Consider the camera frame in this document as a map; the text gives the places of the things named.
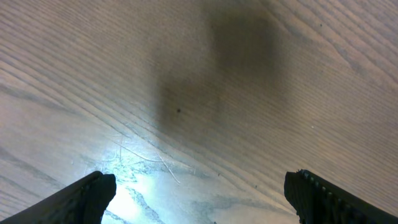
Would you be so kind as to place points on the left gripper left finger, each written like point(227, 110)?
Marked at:
point(82, 202)

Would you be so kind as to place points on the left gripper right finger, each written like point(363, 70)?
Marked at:
point(317, 201)

